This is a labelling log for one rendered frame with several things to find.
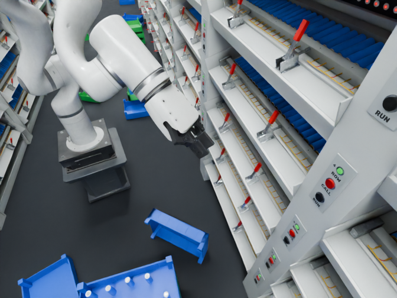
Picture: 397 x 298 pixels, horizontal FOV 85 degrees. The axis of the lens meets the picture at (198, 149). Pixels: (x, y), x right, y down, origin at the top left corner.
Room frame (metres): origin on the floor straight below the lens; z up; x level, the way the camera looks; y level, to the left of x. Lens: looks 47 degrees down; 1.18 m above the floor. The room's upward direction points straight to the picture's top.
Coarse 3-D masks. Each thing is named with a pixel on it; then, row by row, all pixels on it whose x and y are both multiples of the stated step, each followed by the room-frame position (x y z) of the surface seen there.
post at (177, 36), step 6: (168, 0) 1.59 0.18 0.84; (174, 0) 1.51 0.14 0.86; (180, 0) 1.52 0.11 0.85; (186, 0) 1.53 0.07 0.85; (174, 6) 1.51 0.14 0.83; (174, 24) 1.51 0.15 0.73; (174, 30) 1.51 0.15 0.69; (174, 36) 1.51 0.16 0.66; (180, 36) 1.52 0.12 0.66; (174, 42) 1.51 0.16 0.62; (180, 66) 1.51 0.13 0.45; (180, 90) 1.51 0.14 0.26
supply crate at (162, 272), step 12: (156, 264) 0.23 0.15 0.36; (168, 264) 0.22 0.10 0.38; (120, 276) 0.19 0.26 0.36; (132, 276) 0.20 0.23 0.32; (156, 276) 0.20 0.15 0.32; (168, 276) 0.20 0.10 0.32; (84, 288) 0.15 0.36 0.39; (96, 288) 0.17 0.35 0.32; (120, 288) 0.17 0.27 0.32; (132, 288) 0.17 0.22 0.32; (144, 288) 0.17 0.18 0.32; (156, 288) 0.17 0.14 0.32; (168, 288) 0.17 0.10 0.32
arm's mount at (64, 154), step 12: (96, 120) 1.00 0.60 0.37; (60, 132) 0.90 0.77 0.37; (108, 132) 0.94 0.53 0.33; (60, 144) 0.80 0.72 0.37; (108, 144) 0.79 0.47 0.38; (60, 156) 0.72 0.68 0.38; (72, 156) 0.71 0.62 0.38; (84, 156) 0.73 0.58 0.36; (96, 156) 0.75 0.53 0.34; (108, 156) 0.78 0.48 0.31; (72, 168) 0.70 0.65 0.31
